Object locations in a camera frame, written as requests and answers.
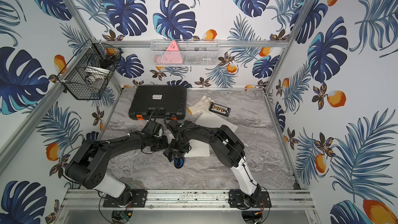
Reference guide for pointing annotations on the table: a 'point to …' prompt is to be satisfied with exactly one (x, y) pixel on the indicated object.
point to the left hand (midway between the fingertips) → (168, 145)
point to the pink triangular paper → (172, 55)
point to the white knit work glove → (201, 106)
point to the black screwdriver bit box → (219, 109)
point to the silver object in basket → (96, 75)
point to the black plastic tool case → (171, 100)
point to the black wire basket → (91, 54)
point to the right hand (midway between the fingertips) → (174, 155)
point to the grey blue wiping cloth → (176, 156)
